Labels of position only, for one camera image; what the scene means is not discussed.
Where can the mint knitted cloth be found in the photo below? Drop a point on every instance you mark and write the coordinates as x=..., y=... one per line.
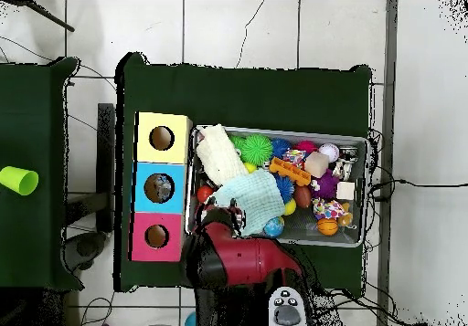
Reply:
x=259, y=194

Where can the clear plastic toy packet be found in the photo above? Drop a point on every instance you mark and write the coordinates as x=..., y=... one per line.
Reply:
x=163, y=187

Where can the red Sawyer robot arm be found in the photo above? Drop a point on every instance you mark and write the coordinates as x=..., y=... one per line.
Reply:
x=248, y=260

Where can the wooden box with three holes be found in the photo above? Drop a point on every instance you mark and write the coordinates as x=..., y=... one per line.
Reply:
x=172, y=154

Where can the globe print ball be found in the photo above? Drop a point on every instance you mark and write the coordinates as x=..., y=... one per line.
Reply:
x=274, y=227

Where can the orange-red smooth ball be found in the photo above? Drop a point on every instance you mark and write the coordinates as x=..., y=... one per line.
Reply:
x=203, y=193

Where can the cream knitted cloth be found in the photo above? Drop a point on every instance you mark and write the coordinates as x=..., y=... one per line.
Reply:
x=219, y=154

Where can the orange long toy block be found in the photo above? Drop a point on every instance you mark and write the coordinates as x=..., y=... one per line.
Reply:
x=290, y=172

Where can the green spiky rubber ball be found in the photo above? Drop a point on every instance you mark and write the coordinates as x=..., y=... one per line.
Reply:
x=256, y=150

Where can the small basketball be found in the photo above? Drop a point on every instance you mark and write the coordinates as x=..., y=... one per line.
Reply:
x=327, y=226

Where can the purple plush monster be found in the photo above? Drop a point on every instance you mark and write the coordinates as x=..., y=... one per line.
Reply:
x=326, y=184

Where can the tan wooden cube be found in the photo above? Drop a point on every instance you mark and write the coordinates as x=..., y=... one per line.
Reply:
x=316, y=164

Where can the light blue ball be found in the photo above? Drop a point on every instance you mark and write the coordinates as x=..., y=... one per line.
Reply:
x=191, y=321

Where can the dark green table cloth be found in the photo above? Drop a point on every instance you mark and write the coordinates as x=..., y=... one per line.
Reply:
x=33, y=103
x=237, y=96

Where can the grey rounded stand foot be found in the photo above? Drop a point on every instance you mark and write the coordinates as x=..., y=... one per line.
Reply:
x=86, y=247

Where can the lime green plastic cup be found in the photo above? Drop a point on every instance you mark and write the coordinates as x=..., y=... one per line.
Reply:
x=18, y=180

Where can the dark thin rod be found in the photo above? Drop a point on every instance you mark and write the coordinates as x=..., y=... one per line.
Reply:
x=55, y=19

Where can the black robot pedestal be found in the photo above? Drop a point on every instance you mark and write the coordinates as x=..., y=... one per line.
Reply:
x=212, y=313

